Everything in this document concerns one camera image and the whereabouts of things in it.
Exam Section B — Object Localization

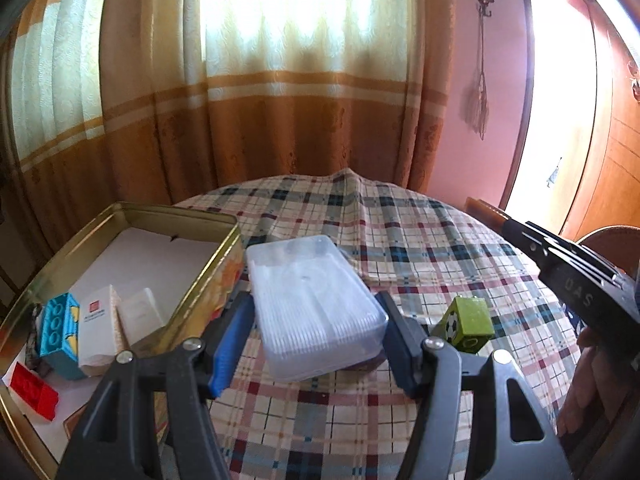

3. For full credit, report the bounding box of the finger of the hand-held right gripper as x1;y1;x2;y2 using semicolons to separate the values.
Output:
505;216;628;282
501;224;640;326

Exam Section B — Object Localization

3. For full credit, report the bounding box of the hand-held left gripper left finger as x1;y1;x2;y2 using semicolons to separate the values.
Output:
55;291;257;480

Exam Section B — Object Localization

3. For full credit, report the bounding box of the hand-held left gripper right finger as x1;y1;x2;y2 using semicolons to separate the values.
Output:
375;290;573;480

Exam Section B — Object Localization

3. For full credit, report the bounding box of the gold tin box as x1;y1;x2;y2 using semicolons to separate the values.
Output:
0;201;246;480

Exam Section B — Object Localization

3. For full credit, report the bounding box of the clear plastic box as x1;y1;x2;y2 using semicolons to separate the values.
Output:
245;234;390;383

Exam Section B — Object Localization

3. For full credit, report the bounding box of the small white box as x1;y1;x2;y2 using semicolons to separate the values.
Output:
117;287;171;348

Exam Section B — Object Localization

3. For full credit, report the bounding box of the blue toy brick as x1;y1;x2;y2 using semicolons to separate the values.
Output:
36;292;83;380

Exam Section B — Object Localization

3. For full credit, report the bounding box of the red toy brick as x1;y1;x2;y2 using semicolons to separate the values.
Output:
10;361;60;422

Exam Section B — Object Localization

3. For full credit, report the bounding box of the person's right hand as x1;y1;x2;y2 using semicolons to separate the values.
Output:
555;327;640;441

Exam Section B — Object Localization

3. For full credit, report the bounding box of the blue patterned cloth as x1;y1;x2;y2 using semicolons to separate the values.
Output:
561;292;586;341

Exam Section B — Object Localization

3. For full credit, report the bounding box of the brown chair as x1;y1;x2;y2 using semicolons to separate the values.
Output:
575;225;640;256

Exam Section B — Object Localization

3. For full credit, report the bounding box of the green soccer print cube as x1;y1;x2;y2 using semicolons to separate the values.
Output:
431;296;493;356

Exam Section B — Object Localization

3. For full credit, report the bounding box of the plaid tablecloth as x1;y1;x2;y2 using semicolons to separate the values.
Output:
150;167;583;480

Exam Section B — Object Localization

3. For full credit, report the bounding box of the wooden door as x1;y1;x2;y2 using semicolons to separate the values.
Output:
560;10;640;241

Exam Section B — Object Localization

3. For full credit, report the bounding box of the white paper box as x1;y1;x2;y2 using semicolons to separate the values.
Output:
70;284;128;378

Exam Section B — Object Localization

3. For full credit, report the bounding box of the hanging tassel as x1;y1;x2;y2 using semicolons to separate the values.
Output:
465;5;493;138

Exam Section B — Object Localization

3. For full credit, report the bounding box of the orange and cream curtain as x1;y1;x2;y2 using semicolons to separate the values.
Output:
0;0;456;281

